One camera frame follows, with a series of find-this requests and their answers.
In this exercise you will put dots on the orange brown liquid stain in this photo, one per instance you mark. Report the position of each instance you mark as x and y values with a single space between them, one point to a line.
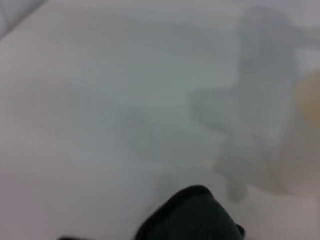
311 100

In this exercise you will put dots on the dark rag with loop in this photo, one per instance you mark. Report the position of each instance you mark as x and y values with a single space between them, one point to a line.
190 217

